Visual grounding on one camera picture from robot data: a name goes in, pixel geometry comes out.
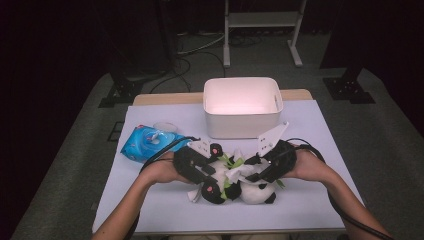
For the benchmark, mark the white table mat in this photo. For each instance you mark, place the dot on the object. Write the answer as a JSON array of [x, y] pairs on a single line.
[[166, 206]]

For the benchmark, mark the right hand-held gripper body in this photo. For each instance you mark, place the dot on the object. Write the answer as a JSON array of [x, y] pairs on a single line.
[[283, 160]]

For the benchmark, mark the person's right hand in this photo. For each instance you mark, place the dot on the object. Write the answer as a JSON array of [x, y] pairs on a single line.
[[310, 165]]

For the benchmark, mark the person's left hand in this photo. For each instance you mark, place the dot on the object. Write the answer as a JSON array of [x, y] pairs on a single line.
[[163, 171]]

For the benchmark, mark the white wet wipe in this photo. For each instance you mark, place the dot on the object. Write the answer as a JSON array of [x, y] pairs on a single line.
[[154, 137], [240, 171]]

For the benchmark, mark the black stand base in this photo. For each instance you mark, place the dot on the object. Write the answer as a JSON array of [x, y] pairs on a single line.
[[121, 93], [348, 90]]

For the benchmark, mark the white plastic storage bin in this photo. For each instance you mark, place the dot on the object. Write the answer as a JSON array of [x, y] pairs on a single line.
[[240, 126]]

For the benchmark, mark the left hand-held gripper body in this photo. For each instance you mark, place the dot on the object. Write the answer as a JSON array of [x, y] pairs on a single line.
[[183, 160]]

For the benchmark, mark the wooden table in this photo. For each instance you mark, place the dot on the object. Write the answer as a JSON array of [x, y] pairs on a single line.
[[166, 99]]

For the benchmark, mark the panda plush toy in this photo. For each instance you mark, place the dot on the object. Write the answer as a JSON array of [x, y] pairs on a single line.
[[256, 195]]

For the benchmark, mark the blue wet wipes pack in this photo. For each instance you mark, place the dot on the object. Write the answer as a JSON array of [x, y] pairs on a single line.
[[136, 146]]

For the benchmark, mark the white metal stand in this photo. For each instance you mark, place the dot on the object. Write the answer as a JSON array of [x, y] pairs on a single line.
[[261, 19]]

